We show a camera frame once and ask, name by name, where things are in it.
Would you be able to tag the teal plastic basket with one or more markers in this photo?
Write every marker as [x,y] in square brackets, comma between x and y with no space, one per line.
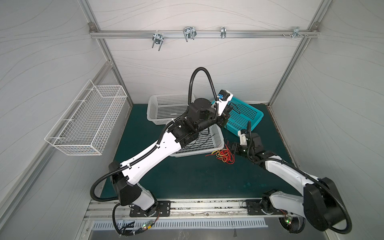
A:
[241,114]

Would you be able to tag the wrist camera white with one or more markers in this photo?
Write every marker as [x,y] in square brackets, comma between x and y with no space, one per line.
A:
[224,97]
[243,137]

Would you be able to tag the white plastic basket far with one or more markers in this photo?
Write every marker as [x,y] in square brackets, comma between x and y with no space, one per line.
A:
[165,107]

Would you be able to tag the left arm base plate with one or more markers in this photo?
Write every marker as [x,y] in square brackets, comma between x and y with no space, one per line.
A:
[158,209]

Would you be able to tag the aluminium crossbar rail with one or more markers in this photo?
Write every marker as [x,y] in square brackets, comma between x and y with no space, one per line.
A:
[201,34]

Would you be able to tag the white plastic basket near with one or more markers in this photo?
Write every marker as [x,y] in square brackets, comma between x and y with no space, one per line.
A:
[208,141]

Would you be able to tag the white plastic basket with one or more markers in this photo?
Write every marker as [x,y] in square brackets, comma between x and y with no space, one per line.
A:
[165,107]
[208,141]

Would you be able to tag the metal hook clamp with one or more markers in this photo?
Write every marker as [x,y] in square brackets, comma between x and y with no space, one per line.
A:
[189,33]
[296,34]
[157,39]
[223,32]

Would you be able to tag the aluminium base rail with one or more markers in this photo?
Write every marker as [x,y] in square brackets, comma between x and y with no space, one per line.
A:
[180,208]

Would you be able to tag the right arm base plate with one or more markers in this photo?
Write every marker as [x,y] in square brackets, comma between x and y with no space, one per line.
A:
[254,207]

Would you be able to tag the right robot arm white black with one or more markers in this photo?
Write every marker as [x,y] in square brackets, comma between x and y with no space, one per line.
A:
[318,202]

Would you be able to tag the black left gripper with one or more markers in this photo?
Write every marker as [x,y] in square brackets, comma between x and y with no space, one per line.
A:
[224,119]

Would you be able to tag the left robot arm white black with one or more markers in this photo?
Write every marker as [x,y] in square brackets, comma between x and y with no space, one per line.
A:
[178,133]

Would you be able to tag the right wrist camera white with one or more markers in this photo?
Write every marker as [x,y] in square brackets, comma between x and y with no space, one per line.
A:
[243,137]

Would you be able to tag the white wire wall basket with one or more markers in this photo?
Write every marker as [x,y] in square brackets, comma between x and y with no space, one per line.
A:
[86,125]

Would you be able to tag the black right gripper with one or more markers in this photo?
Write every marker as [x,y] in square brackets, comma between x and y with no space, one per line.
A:
[240,147]

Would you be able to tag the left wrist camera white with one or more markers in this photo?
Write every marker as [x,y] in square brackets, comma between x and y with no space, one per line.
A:
[224,97]

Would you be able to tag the white vented cable duct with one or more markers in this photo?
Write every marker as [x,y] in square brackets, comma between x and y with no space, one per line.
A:
[175,224]

